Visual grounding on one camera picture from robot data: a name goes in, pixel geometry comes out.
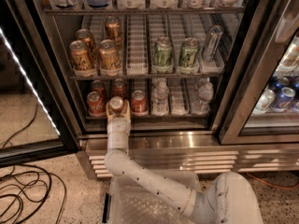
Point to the red coke can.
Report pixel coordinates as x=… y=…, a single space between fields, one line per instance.
x=98 y=86
x=96 y=103
x=119 y=88
x=139 y=101
x=116 y=105

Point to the gold can back left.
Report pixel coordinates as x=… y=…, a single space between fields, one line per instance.
x=87 y=37

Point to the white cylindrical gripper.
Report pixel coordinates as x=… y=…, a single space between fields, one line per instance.
x=119 y=124

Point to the silver can behind door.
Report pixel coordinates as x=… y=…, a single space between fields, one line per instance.
x=264 y=102

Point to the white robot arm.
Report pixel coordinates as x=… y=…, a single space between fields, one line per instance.
x=230 y=199

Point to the gold can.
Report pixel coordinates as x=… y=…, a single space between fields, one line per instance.
x=109 y=54
x=113 y=29
x=87 y=37
x=80 y=56

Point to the closed right fridge door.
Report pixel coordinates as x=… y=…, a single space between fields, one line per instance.
x=265 y=31

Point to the green can left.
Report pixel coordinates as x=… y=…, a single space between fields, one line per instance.
x=163 y=52

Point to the clear water bottle right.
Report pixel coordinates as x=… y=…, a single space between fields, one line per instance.
x=203 y=95

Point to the open glass fridge door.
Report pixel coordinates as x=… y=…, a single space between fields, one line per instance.
x=42 y=121

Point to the gold can front left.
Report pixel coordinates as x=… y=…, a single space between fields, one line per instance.
x=80 y=56

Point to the stainless steel fridge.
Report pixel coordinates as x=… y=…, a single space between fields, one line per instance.
x=181 y=139

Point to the clear water bottle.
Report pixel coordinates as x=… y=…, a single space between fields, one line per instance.
x=159 y=98
x=203 y=95

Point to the slim silver can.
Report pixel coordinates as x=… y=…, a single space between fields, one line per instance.
x=213 y=38

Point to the clear plastic bin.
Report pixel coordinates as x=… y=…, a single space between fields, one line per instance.
x=129 y=203

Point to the clear water bottle left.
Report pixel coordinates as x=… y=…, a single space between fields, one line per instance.
x=159 y=98

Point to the gold can front right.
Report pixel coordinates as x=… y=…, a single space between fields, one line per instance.
x=109 y=54

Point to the blue can behind door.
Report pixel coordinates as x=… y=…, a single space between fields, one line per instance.
x=282 y=98

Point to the green can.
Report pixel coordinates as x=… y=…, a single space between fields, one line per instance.
x=163 y=52
x=188 y=52

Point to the green can right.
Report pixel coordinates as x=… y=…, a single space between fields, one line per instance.
x=188 y=52

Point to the gold can back right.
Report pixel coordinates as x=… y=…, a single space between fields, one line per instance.
x=113 y=29

